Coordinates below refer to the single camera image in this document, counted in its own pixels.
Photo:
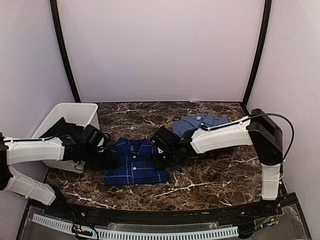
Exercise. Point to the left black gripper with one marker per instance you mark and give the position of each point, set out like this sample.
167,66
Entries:
106,164

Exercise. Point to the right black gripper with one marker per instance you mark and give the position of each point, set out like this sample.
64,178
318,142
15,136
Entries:
160,165

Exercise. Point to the light blue checked shirt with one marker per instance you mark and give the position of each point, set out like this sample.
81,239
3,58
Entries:
191,122

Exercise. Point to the dark blue plaid shirt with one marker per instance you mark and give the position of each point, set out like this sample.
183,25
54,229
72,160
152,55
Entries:
134,164

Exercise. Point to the red black shirt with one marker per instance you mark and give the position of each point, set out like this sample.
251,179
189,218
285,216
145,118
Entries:
214,154

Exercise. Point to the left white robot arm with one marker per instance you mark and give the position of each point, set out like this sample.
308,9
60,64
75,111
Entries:
78,150

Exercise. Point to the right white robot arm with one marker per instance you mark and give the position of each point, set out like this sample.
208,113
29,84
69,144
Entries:
257,130

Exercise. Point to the black garment in bin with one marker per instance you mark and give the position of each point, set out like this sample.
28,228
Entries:
61,127

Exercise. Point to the white plastic bin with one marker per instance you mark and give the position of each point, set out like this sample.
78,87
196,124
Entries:
81,114

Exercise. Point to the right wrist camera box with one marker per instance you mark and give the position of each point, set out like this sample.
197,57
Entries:
165,140

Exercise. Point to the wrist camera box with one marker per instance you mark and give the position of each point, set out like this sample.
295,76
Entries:
93,139
165,140

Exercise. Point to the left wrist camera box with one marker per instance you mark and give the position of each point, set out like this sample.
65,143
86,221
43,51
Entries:
93,139

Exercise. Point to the white slotted cable duct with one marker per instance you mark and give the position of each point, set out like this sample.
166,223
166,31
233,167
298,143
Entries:
119,231

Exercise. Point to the black front rail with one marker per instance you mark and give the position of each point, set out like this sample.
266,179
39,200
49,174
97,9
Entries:
239,214

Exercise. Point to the left black frame post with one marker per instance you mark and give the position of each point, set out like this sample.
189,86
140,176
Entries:
63,50

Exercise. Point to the black frame post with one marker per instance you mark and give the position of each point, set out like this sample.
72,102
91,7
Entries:
63,50
258,53

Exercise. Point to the right black frame post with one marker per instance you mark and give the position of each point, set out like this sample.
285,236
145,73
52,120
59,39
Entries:
258,53

